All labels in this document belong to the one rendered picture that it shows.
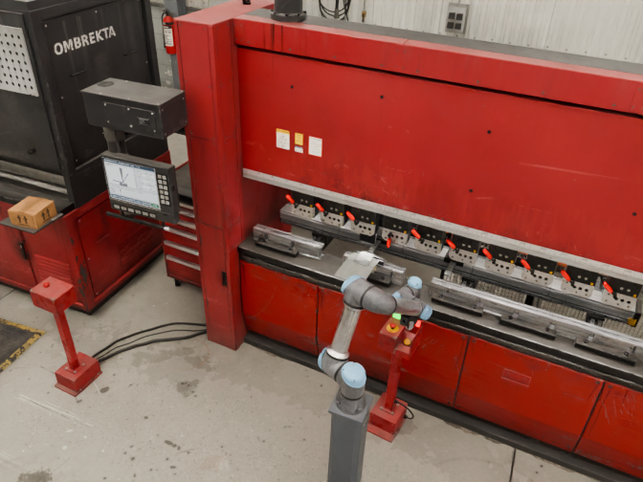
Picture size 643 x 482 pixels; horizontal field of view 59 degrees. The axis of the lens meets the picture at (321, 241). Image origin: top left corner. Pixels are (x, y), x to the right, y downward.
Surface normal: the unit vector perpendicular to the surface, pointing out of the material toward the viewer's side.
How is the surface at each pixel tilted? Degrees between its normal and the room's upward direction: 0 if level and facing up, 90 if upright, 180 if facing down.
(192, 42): 90
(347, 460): 90
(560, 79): 90
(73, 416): 0
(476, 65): 90
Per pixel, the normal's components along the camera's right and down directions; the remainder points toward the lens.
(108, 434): 0.03, -0.83
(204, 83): -0.44, 0.49
